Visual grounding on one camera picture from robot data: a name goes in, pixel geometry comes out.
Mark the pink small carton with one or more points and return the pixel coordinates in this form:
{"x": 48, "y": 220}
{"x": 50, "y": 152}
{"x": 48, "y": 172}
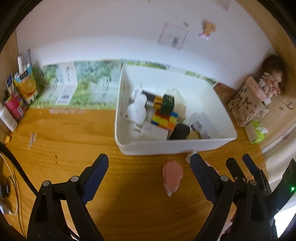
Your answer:
{"x": 16, "y": 106}

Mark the white paddle shaped mirror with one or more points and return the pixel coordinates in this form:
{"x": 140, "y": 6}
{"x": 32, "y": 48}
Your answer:
{"x": 136, "y": 113}

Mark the beige printed fabric bag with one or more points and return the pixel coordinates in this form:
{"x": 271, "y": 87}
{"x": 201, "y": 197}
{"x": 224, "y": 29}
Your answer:
{"x": 246, "y": 107}

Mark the white toy camera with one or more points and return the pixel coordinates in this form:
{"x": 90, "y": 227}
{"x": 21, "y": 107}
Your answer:
{"x": 137, "y": 97}

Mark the yellow pony wall sticker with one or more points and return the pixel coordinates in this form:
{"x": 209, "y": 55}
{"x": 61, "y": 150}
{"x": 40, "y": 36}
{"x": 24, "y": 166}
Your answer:
{"x": 207, "y": 29}

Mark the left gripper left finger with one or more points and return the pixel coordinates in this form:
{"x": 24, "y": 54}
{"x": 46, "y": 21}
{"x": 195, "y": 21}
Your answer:
{"x": 91, "y": 178}

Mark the pink framed wall drawing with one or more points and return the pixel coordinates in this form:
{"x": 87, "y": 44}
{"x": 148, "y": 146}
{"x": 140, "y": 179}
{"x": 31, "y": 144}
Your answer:
{"x": 173, "y": 36}

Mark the multicolour puzzle cube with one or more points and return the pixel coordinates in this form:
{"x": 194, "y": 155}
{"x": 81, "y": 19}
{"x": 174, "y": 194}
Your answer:
{"x": 167, "y": 122}

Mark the beige soap block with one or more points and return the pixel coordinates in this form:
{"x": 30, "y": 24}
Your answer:
{"x": 180, "y": 106}

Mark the white plastic storage bin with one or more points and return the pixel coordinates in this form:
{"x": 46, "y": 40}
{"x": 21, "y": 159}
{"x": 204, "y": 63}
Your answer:
{"x": 199, "y": 96}

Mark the white plastic bottle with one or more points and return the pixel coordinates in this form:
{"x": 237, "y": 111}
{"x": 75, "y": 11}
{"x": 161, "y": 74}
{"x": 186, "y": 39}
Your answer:
{"x": 7, "y": 118}

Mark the brown haired rag doll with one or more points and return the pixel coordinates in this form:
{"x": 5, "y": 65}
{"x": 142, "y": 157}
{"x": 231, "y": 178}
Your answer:
{"x": 273, "y": 76}

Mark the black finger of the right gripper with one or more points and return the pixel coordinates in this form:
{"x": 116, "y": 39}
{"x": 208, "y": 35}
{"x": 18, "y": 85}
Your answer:
{"x": 235, "y": 171}

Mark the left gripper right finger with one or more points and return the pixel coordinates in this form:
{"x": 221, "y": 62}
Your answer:
{"x": 207, "y": 177}

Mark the small dark green box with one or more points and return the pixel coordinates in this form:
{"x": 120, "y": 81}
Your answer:
{"x": 167, "y": 105}

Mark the round gold metal tin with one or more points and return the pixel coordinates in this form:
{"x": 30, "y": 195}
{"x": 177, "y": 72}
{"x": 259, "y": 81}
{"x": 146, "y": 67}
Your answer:
{"x": 158, "y": 100}

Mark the green leaf pattern paper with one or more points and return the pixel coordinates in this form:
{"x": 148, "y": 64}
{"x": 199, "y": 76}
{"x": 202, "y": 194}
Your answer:
{"x": 90, "y": 84}

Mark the black plug adapter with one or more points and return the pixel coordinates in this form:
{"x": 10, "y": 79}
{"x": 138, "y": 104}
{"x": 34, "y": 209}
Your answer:
{"x": 180, "y": 132}

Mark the orange juice carton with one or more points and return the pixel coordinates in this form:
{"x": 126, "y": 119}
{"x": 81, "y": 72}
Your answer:
{"x": 26, "y": 84}

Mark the green tissue pack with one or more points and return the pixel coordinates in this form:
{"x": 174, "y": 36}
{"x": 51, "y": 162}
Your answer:
{"x": 255, "y": 132}

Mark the pink oval compact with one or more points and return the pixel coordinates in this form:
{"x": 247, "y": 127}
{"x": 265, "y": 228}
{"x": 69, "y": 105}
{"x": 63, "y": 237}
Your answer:
{"x": 172, "y": 175}

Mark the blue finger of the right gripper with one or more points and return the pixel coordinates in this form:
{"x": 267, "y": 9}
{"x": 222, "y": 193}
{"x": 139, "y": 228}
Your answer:
{"x": 258, "y": 174}

